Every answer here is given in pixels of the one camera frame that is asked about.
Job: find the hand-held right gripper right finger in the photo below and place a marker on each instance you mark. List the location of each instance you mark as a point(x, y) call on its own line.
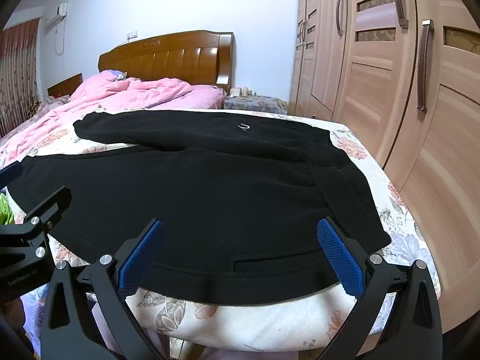
point(339, 255)

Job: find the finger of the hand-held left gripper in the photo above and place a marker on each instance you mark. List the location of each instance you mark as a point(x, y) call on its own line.
point(10, 174)
point(50, 208)

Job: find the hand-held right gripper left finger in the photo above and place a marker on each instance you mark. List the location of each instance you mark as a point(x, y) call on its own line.
point(140, 258)

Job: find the black pants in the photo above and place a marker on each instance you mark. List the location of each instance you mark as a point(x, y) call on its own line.
point(210, 191)

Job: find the green cloth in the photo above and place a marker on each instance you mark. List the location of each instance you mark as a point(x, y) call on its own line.
point(5, 210)

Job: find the purple floral quilt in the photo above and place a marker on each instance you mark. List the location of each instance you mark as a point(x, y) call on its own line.
point(33, 307)

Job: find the red patterned curtain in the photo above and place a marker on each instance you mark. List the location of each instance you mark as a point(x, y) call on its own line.
point(18, 75)

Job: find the floral bed sheet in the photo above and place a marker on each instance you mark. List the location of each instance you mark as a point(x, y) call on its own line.
point(262, 322)

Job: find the small wooden nightstand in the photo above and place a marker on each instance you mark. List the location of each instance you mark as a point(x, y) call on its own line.
point(65, 85)

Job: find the pink quilt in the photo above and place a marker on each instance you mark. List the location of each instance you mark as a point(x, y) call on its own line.
point(131, 95)

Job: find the purple floral pillow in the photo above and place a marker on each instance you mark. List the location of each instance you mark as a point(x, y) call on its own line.
point(114, 75)

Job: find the white air conditioner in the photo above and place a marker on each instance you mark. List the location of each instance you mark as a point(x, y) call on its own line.
point(55, 15)

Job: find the light wooden wardrobe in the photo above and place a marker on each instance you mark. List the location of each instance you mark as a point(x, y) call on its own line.
point(382, 93)

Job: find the nightstand with floral cloth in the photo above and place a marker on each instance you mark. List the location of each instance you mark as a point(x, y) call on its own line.
point(255, 104)

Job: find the wooden headboard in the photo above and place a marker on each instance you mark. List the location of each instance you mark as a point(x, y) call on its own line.
point(168, 58)

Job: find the white box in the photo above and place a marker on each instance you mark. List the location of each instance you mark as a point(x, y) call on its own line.
point(235, 92)

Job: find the white wall socket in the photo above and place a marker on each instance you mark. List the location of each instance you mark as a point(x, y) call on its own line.
point(132, 34)

